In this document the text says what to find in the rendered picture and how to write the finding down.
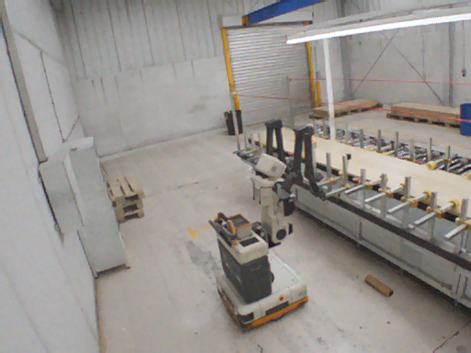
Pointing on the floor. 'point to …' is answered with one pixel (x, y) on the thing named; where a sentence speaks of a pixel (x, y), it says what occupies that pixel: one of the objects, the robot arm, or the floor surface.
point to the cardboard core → (379, 285)
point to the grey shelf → (96, 208)
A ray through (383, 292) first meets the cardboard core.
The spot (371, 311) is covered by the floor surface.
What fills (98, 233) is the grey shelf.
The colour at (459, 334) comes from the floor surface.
